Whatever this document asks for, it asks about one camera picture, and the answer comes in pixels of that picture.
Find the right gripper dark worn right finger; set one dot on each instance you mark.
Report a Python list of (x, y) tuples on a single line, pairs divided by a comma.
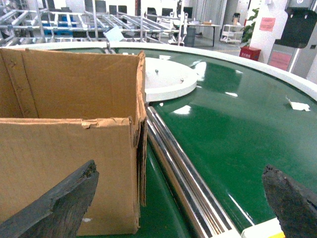
[(294, 205)]

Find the right gripper dark worn left finger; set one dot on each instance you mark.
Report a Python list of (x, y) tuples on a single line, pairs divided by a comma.
[(59, 212)]

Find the brown cardboard box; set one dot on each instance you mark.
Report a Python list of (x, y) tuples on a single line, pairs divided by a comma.
[(60, 109)]

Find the chrome conveyor rollers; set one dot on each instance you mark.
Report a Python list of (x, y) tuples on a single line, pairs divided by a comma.
[(205, 214)]

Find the green round conveyor table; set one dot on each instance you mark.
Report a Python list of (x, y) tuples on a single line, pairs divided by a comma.
[(234, 123)]

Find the white paper scrap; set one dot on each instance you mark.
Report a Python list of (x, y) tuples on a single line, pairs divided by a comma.
[(298, 106)]

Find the red fire equipment box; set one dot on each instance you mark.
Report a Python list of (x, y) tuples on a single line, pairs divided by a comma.
[(250, 53)]

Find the white round center hub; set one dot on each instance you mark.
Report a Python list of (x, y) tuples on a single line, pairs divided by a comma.
[(166, 80)]

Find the green potted plant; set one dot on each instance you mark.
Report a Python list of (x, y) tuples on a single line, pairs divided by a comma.
[(248, 30)]

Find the white rolling cart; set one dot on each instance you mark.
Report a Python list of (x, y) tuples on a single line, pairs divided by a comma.
[(232, 33)]

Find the metal pipe flow racks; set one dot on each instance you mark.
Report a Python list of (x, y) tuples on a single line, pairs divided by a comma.
[(25, 22)]

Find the black top desk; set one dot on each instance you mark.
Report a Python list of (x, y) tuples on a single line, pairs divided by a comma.
[(209, 26)]

